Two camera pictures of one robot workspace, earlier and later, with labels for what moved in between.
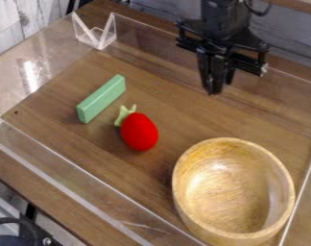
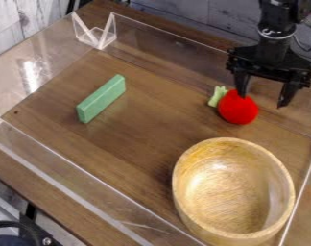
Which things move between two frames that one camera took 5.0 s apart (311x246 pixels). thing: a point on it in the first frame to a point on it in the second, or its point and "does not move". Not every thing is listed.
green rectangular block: [91, 107] does not move
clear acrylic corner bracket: [97, 36] does not move
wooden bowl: [233, 191] does not move
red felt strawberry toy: [138, 130] to [237, 110]
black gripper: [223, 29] to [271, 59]
